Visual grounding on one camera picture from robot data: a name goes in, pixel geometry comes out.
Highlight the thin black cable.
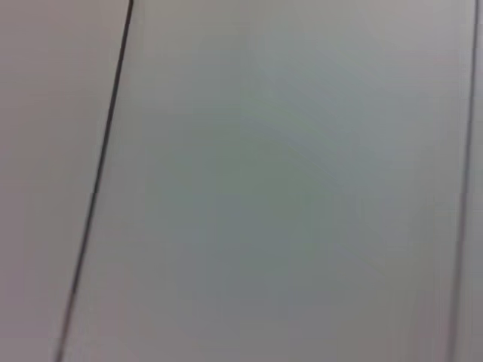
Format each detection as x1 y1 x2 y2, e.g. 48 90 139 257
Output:
54 0 136 362

